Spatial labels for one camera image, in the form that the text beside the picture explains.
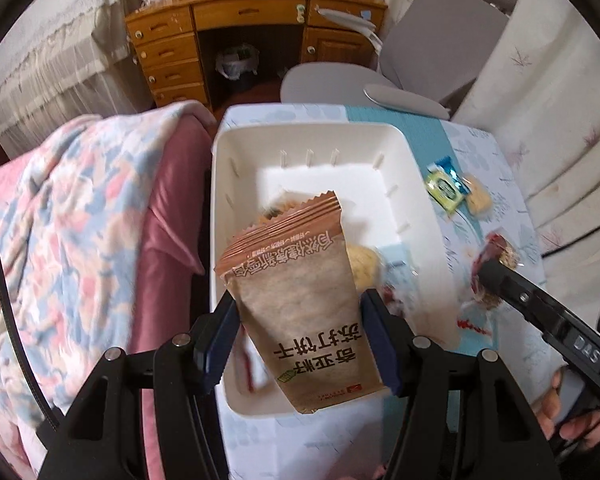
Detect pastel floral blanket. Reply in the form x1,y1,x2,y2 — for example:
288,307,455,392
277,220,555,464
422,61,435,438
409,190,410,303
0,100,216,461

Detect white packet with red lettering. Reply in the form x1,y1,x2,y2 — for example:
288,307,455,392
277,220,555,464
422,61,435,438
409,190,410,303
385,260,491,346

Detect small blue packet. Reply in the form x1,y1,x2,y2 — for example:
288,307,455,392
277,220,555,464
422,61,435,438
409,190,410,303
430,155,473,193

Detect white lace bed cover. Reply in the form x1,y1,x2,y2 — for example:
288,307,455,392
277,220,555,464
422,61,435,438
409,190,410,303
0,0,151,161

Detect brown cracker packet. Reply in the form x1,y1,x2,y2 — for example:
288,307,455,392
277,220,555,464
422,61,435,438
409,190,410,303
214,190,386,415

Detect white plastic storage box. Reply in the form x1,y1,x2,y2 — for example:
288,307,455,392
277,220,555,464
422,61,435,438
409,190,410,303
210,120,463,418

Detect clear bag of yellow crisps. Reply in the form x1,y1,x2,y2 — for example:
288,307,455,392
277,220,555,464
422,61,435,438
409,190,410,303
347,242,383,291

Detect trash bin with bag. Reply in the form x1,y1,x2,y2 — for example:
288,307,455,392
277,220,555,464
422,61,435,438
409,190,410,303
215,45,261,93

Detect teal table runner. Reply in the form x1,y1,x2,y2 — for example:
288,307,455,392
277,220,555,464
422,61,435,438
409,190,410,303
345,105,453,171

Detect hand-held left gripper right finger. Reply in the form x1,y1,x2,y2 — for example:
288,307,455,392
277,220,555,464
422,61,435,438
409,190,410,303
360,287,563,480

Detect black cable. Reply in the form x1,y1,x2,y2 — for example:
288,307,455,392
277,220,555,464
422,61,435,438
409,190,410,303
540,215,600,261
0,180,63,431

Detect person's right hand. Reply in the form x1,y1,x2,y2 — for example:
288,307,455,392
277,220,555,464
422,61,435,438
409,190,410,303
532,370,600,443

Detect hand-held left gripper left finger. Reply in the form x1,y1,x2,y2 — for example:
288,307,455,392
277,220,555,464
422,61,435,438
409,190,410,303
37,290,241,480

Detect pink upholstered sofa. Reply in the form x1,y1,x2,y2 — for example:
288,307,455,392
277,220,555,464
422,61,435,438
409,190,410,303
130,115,216,480

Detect white leaf print curtain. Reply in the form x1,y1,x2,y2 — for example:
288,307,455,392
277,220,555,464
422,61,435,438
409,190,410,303
450,0,600,311

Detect grey office chair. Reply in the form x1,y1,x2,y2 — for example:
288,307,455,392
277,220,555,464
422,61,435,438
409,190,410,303
280,0,526,121

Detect small green packet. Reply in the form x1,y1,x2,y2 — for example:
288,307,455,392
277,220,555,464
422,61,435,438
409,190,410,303
425,170,468,216

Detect clear red nut snack packet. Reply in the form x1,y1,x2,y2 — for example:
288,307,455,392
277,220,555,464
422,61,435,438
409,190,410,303
472,232,521,311

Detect clear golden biscuit packet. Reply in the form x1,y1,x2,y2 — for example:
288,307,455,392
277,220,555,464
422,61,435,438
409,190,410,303
257,190,301,226

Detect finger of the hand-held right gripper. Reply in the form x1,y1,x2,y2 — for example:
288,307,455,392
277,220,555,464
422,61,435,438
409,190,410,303
477,257,548,333

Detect yellow pastry packet on table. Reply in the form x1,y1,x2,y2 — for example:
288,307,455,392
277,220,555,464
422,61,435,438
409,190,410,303
462,174,493,216

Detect wooden desk with drawers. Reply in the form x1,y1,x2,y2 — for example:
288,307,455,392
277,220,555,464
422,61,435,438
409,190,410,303
125,0,388,111

